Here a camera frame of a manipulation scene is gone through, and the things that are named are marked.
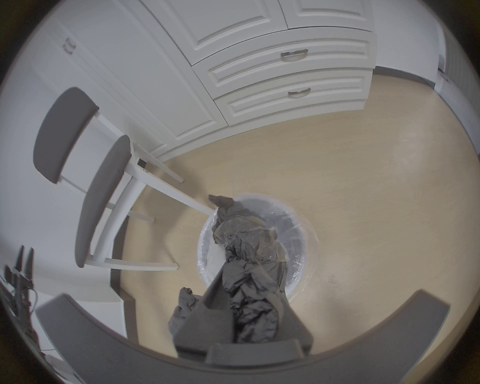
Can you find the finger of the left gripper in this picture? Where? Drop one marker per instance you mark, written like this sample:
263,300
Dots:
30,264
19,262

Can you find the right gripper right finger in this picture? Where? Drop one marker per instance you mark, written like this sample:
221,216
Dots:
294,330

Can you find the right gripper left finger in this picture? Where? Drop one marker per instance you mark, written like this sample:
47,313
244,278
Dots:
204,326

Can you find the black plastic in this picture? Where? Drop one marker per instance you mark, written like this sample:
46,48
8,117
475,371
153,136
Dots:
251,300

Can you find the clear plastic bag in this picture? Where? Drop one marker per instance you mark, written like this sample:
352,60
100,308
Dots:
300,240

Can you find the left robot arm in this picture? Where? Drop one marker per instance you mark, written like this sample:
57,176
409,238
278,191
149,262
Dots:
22,300

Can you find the white trash bin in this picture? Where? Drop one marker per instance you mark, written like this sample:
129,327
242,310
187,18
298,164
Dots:
206,258

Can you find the white chair grey cushions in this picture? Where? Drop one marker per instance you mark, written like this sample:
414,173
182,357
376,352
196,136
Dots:
101,187

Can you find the white wardrobe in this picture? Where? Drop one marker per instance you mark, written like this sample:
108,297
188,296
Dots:
232,22

